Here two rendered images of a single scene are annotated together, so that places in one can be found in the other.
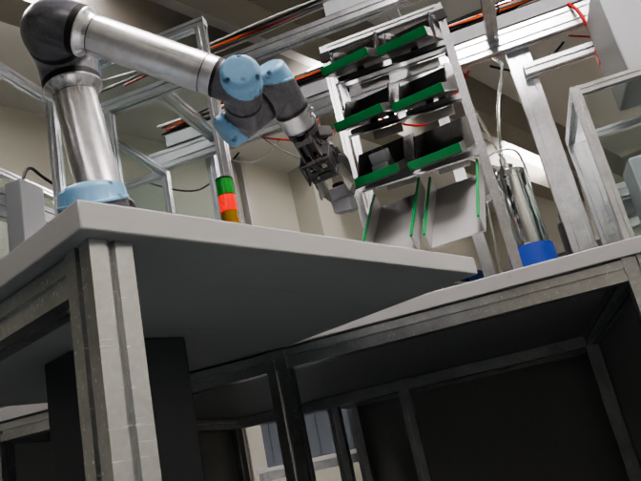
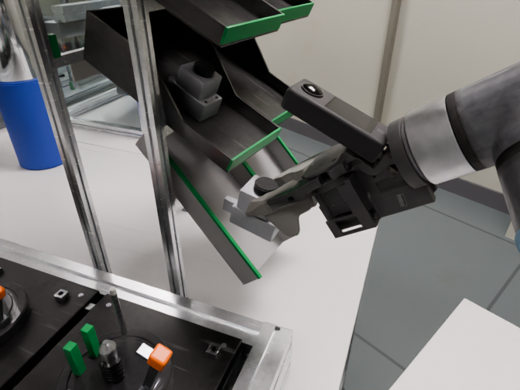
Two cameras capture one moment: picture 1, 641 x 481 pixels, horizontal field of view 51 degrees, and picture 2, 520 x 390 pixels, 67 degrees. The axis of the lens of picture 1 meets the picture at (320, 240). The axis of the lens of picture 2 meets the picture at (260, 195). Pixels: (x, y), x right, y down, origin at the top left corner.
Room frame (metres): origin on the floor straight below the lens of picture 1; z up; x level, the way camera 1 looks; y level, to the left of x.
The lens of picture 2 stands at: (1.42, 0.35, 1.44)
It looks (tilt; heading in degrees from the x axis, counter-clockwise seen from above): 32 degrees down; 277
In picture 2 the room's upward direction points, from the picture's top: straight up
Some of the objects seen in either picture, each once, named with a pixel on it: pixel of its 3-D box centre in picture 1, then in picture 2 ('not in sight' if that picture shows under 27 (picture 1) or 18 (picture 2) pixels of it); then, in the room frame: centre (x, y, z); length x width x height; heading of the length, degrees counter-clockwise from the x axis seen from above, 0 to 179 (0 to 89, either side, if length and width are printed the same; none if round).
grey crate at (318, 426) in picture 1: (329, 431); not in sight; (3.77, 0.17, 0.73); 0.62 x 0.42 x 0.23; 76
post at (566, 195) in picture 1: (549, 149); not in sight; (2.49, -0.96, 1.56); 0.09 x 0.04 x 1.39; 76
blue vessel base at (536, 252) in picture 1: (542, 285); (34, 120); (2.26, -0.70, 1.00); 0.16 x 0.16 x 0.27
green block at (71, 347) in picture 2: not in sight; (74, 358); (1.68, 0.08, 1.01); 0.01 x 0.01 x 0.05; 76
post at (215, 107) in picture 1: (225, 169); not in sight; (1.83, 0.23, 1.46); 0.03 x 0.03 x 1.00; 76
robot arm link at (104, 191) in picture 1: (96, 221); not in sight; (1.07, 0.37, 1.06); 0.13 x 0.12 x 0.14; 8
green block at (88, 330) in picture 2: not in sight; (90, 340); (1.67, 0.06, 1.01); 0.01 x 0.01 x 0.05; 76
